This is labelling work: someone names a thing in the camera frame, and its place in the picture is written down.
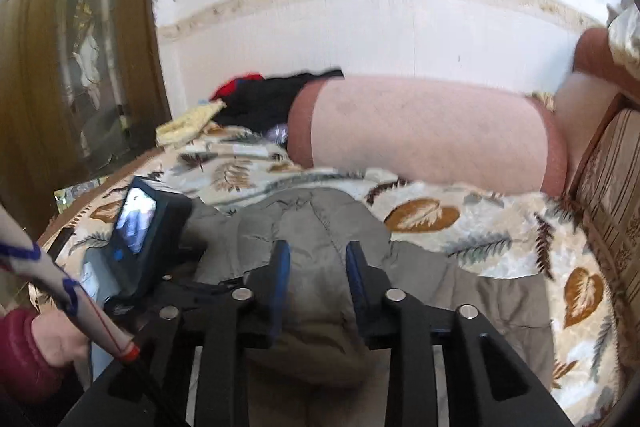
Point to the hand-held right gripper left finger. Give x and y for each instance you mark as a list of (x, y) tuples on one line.
[(281, 277)]

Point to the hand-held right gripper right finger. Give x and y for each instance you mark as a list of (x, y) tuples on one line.
[(356, 277)]

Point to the grey hooded padded jacket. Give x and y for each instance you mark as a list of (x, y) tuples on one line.
[(320, 227)]

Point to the person's left forearm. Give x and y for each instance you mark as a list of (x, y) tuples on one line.
[(22, 357)]

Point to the black clothes pile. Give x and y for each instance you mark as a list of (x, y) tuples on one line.
[(270, 99)]

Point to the person's left hand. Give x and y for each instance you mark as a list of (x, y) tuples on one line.
[(57, 342)]

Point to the pale yellow cloth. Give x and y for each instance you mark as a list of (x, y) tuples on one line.
[(187, 122)]

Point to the clear plastic bag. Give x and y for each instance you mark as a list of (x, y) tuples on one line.
[(276, 134)]

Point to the leaf print blanket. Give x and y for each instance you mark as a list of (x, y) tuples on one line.
[(500, 232)]

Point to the red and blue garment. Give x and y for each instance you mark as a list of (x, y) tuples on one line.
[(232, 87)]

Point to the pink bolster pillow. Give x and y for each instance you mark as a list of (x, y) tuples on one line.
[(425, 132)]

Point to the wooden door with glass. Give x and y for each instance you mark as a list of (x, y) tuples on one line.
[(40, 57)]

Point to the white crumpled cloth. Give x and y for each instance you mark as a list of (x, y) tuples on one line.
[(625, 37)]

